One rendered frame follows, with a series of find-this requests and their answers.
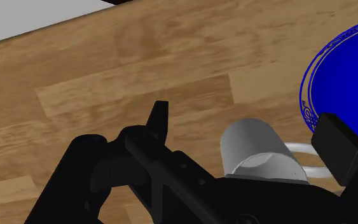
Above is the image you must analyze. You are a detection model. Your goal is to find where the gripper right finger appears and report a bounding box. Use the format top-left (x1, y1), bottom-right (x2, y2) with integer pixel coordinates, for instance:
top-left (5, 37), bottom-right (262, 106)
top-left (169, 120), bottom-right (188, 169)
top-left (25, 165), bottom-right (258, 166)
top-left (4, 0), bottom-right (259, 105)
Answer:
top-left (310, 112), bottom-right (358, 224)

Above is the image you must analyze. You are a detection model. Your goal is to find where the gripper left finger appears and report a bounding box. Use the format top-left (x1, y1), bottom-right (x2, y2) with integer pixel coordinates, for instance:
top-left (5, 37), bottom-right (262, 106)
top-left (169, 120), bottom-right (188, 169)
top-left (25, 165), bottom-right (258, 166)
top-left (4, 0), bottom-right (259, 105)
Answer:
top-left (25, 100), bottom-right (223, 224)

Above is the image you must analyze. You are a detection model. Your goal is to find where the blue plate with patterned rim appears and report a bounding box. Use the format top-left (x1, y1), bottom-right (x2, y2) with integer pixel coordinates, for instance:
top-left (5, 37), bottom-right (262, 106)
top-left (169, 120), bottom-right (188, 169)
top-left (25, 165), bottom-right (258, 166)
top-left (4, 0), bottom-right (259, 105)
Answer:
top-left (299, 17), bottom-right (358, 145)

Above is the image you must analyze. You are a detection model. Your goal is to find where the grey mug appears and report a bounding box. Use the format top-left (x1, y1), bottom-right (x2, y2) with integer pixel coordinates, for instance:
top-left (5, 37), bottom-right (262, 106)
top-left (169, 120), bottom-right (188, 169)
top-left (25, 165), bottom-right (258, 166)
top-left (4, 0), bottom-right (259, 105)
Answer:
top-left (220, 118), bottom-right (334, 186)

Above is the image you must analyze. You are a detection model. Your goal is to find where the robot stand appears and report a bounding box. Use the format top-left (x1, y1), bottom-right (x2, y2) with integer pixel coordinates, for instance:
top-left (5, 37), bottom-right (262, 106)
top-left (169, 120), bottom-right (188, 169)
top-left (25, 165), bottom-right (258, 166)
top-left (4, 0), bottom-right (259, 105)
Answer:
top-left (99, 0), bottom-right (143, 6)

